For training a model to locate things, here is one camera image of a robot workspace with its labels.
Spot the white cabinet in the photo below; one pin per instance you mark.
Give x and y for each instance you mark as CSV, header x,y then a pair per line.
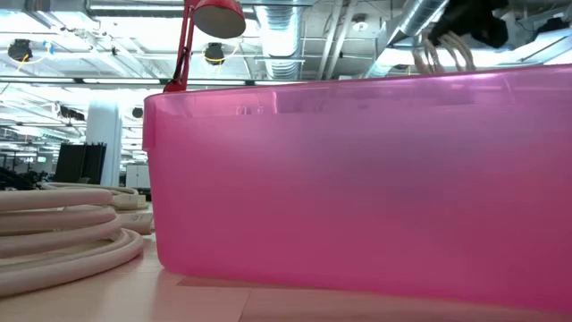
x,y
137,176

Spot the white building column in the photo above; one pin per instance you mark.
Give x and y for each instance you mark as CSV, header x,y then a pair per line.
x,y
103,143

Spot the red translucent plastic tray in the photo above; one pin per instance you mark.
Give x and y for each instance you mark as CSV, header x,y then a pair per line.
x,y
357,201

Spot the silver ventilation duct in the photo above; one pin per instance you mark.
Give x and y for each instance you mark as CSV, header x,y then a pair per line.
x,y
415,18
281,40

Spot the black panel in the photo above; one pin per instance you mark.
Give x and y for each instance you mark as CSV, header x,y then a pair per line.
x,y
80,163

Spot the red desk lamp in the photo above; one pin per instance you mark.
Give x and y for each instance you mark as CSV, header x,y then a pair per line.
x,y
219,18

